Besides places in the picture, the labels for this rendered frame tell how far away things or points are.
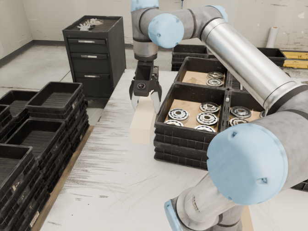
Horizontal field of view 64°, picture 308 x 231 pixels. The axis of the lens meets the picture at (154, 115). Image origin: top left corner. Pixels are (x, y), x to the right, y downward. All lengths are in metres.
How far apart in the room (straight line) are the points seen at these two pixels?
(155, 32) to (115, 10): 3.94
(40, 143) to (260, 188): 1.73
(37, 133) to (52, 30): 3.23
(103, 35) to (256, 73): 2.02
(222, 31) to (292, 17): 4.07
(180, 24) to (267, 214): 0.80
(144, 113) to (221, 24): 0.36
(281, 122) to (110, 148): 0.99
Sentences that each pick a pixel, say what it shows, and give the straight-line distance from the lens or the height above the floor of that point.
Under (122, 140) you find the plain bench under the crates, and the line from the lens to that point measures 1.33.
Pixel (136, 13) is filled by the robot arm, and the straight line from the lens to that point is 0.70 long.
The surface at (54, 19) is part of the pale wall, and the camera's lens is 4.97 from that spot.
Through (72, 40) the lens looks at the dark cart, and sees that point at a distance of 2.58.
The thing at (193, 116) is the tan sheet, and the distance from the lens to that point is 1.28.
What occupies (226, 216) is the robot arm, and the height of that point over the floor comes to 0.89.
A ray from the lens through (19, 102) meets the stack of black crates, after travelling 2.54.
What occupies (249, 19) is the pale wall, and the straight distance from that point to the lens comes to 4.50.
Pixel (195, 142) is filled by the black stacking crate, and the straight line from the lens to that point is 1.07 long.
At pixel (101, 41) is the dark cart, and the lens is 2.47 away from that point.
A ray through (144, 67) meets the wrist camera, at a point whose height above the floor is 1.26.
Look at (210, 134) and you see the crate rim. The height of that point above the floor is 0.92.
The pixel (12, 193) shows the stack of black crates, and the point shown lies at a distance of 1.52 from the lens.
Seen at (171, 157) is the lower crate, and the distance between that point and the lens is 1.17.
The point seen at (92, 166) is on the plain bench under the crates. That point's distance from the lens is 1.21.
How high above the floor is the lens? 1.56
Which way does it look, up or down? 35 degrees down
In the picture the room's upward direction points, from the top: straight up
